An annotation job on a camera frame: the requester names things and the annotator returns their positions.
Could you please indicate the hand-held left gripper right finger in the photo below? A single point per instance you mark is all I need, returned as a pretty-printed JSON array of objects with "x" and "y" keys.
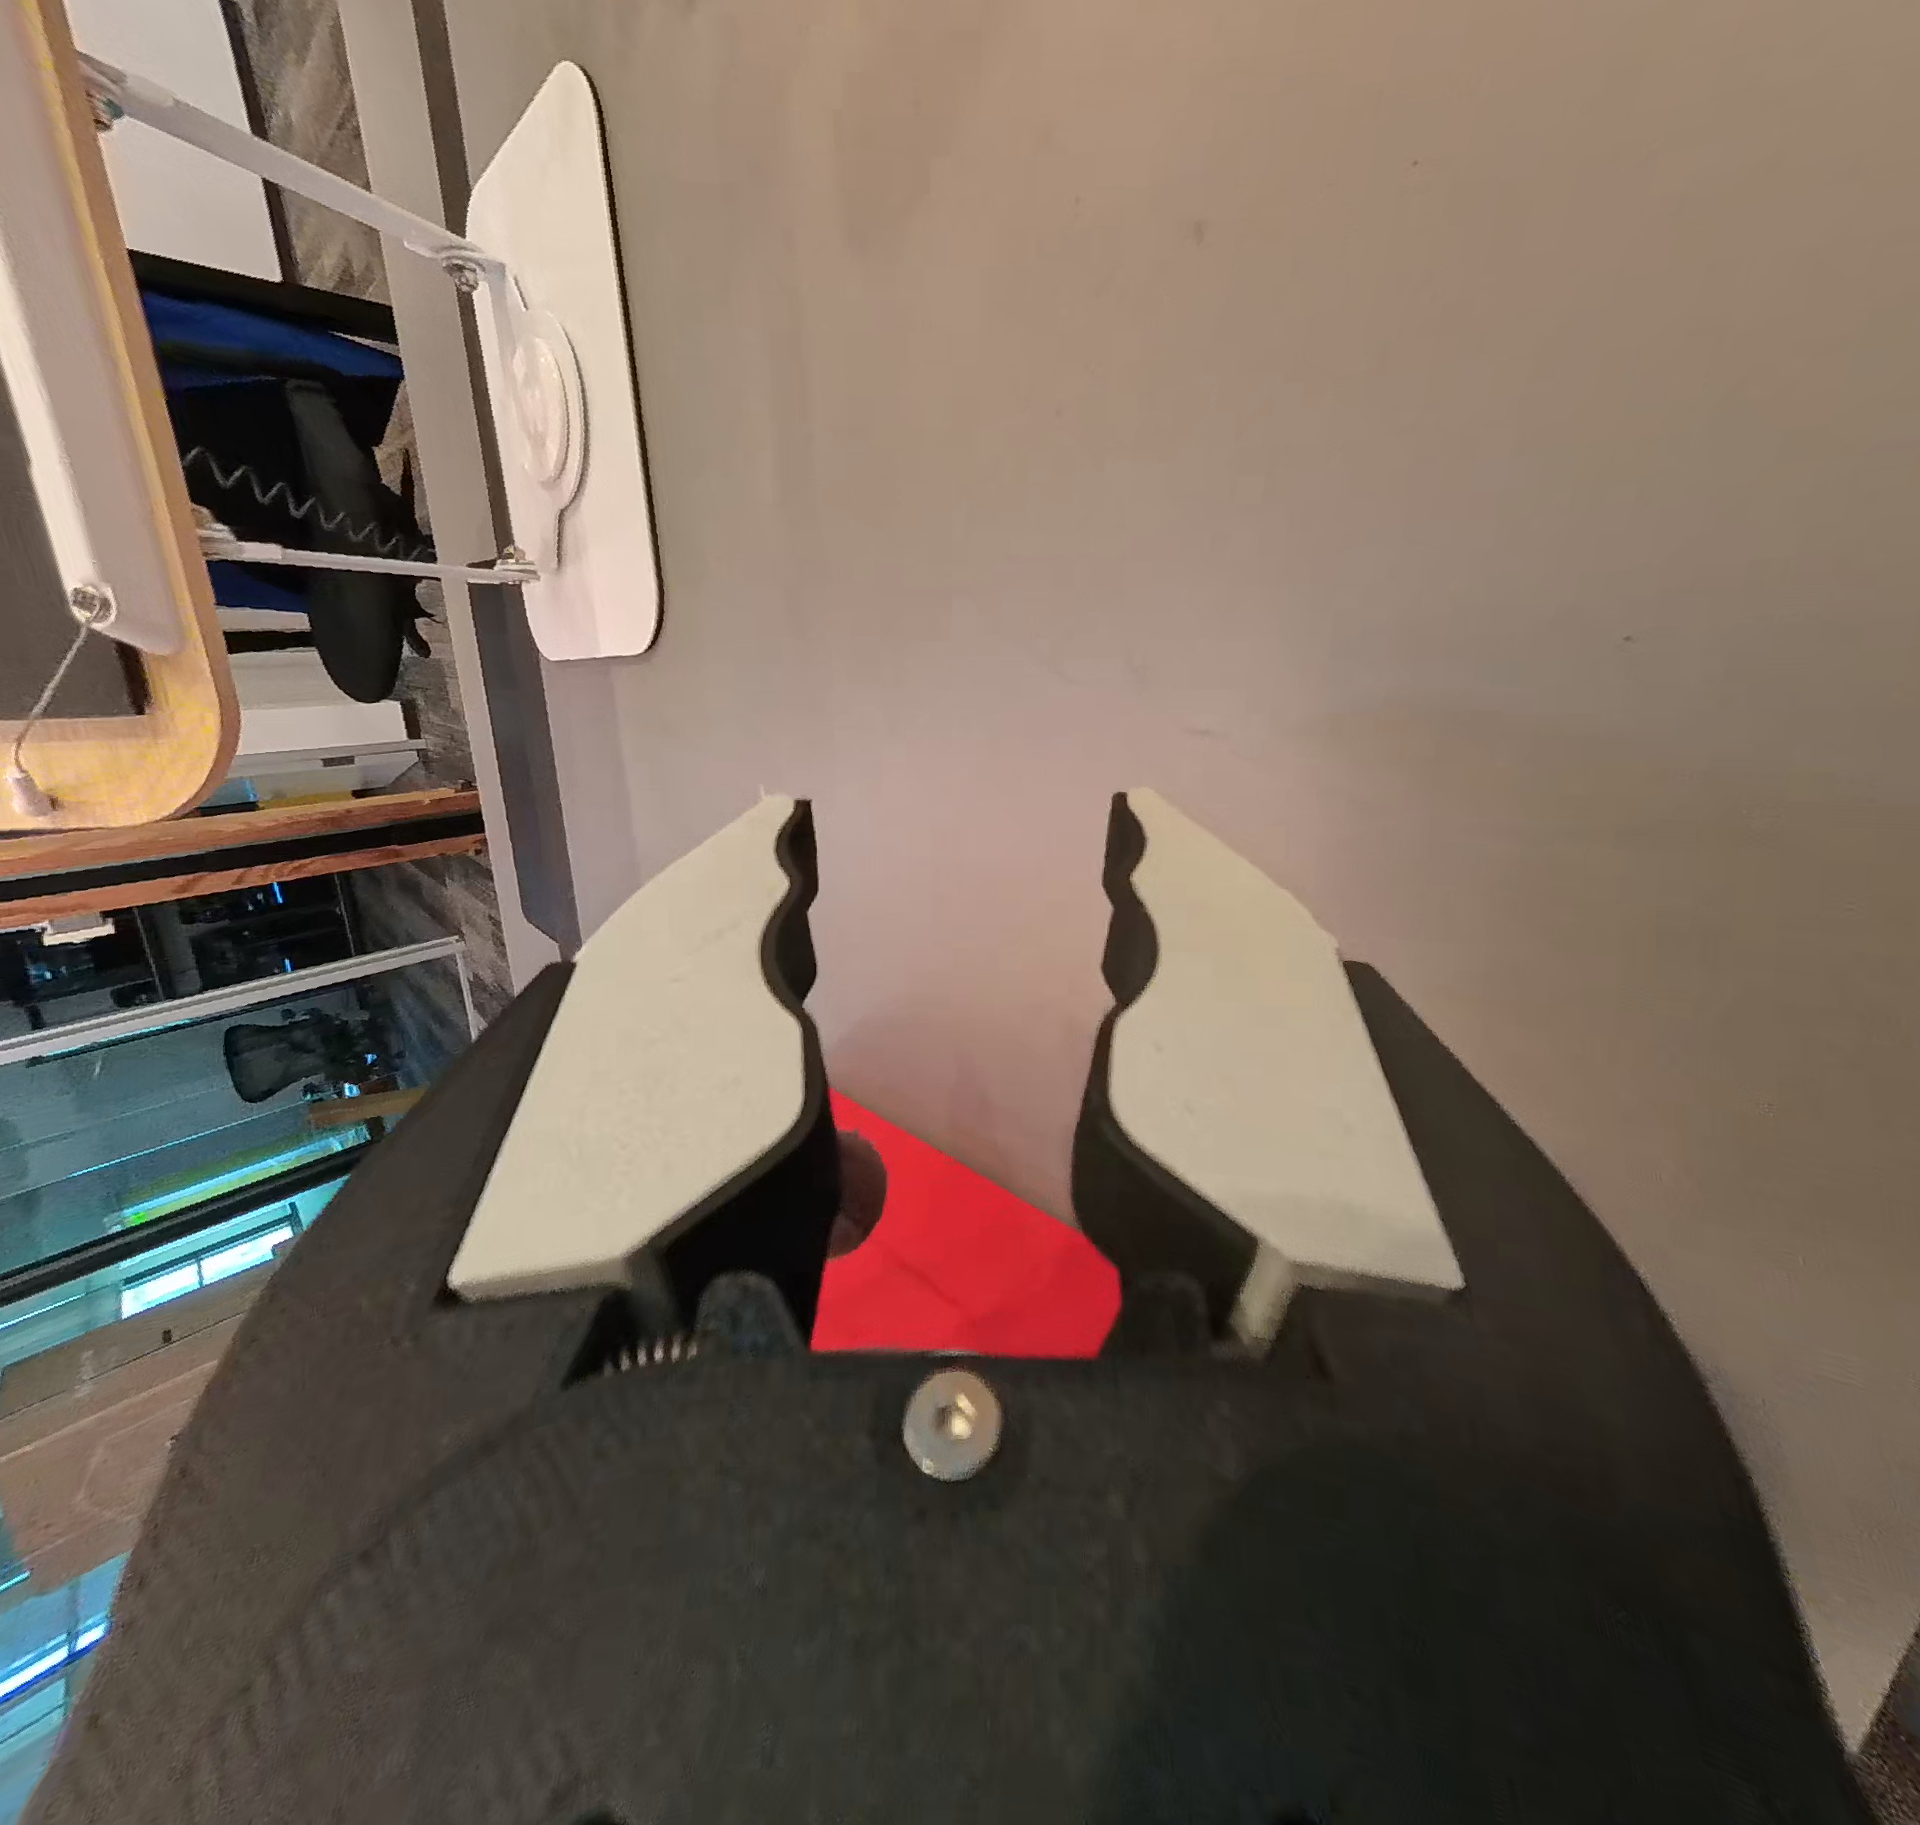
[{"x": 1275, "y": 1106}]

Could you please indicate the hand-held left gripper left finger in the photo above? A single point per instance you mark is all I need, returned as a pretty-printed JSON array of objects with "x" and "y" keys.
[{"x": 647, "y": 1106}]

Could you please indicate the red plastic bin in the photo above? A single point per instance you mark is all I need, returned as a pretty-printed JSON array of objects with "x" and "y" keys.
[{"x": 960, "y": 1269}]

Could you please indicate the black office chair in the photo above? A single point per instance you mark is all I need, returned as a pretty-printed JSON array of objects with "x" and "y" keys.
[{"x": 302, "y": 1047}]

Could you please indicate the wooden beam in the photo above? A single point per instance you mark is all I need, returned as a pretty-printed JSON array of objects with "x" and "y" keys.
[{"x": 241, "y": 850}]

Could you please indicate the dark board with wooden rim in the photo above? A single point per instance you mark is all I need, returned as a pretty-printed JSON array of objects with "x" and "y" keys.
[{"x": 189, "y": 686}]

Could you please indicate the white stand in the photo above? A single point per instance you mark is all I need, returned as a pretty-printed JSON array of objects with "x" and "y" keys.
[{"x": 593, "y": 295}]

